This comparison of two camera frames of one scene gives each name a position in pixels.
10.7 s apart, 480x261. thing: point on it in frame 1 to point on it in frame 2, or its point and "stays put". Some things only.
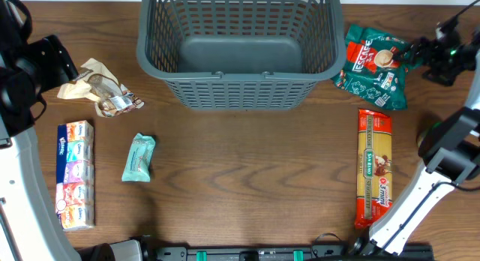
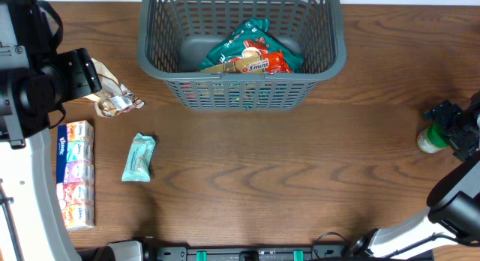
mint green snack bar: x=137 y=168 stays put
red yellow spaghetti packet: x=374 y=166 to x=272 y=62
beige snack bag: x=95 y=82 stays put
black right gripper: x=420 y=52 to x=454 y=127
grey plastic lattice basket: x=241 y=50 stays put
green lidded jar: x=427 y=136 stays put
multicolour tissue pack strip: x=75 y=175 stays put
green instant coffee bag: x=376 y=67 to x=250 y=39
